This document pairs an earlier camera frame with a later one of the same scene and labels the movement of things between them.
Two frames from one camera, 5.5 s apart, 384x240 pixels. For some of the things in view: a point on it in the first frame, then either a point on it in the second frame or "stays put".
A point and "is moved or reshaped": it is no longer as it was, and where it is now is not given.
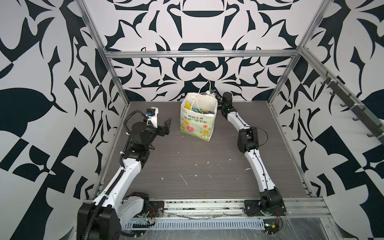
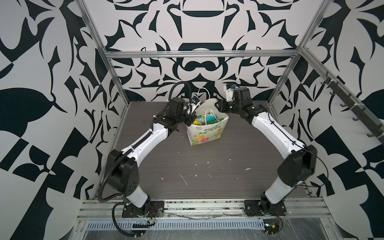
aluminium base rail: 296,208 stays put
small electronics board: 271,226 stays put
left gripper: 165,127 → 192,118
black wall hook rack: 371,124 stays put
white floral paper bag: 197,112 is moved or reshaped
